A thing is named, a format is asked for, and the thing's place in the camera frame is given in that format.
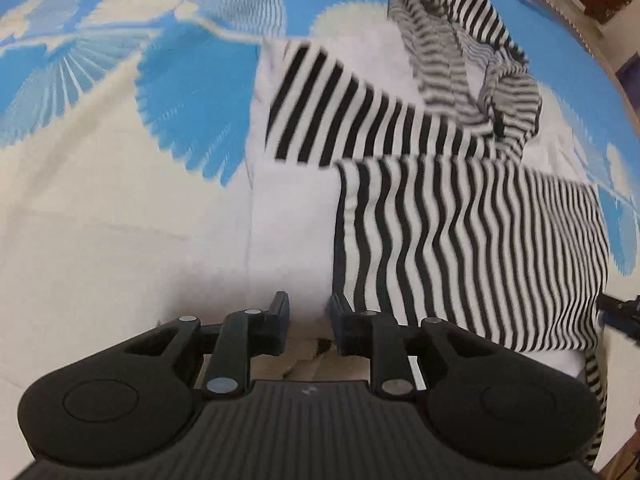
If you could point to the purple box on floor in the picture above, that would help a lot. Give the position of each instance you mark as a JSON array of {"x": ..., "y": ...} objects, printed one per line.
[{"x": 629, "y": 77}]

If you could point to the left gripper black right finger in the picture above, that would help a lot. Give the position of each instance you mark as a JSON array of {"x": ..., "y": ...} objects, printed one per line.
[{"x": 400, "y": 356}]

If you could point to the black white striped hooded garment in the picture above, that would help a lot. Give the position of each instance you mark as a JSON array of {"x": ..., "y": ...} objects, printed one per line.
[{"x": 392, "y": 167}]

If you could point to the blue white patterned bedsheet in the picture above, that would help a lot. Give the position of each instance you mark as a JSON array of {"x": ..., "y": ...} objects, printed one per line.
[{"x": 125, "y": 195}]

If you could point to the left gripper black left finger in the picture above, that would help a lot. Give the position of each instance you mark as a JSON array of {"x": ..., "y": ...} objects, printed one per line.
[{"x": 217, "y": 355}]

